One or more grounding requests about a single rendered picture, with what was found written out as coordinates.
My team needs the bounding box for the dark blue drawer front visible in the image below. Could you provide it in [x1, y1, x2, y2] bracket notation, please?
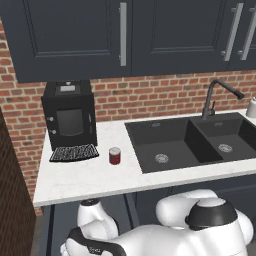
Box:
[49, 193, 136, 256]

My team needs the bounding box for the red can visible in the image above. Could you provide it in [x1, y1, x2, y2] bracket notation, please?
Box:
[108, 146, 122, 166]

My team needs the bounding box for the black double sink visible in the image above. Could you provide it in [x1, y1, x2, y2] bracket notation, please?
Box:
[124, 111, 256, 175]

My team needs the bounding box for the black coffee machine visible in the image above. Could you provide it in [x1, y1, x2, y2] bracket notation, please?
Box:
[41, 79, 101, 164]

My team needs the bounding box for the black tap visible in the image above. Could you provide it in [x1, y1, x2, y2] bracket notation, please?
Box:
[201, 78, 246, 121]

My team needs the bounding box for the wide dark blue cupboard door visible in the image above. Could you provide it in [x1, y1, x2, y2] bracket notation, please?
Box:
[0, 0, 134, 85]

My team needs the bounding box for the dark blue under-sink cupboard front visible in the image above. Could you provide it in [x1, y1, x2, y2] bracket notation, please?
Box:
[134, 174, 256, 226]

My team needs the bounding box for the white soap dispenser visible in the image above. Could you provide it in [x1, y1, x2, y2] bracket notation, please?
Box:
[245, 96, 256, 119]

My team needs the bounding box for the grey bar cupboard handle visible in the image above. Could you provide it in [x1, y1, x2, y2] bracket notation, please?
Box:
[237, 5, 256, 62]
[118, 2, 128, 67]
[220, 2, 245, 62]

